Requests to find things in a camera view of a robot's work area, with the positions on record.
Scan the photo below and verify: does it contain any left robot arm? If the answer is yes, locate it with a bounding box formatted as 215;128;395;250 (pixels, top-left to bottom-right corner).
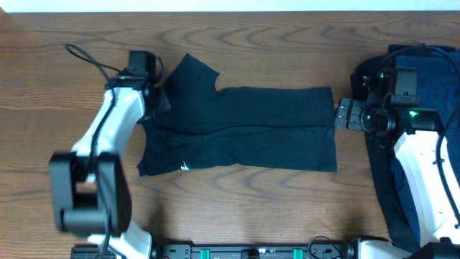
49;76;170;258

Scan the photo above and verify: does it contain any black garment in pile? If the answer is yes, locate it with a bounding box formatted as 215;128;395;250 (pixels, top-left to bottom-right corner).
350;46;459;253

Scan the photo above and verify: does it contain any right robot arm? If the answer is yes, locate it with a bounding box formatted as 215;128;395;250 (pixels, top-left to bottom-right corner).
335;96;459;258

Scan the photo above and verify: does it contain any blue garment in pile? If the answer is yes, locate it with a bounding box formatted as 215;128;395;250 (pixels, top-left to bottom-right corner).
391;50;459;241

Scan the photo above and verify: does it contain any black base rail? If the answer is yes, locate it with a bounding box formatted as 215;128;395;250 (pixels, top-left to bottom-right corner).
70;237;359;259

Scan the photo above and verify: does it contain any dark teal t-shirt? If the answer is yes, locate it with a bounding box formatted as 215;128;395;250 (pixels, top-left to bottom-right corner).
137;55;337;176

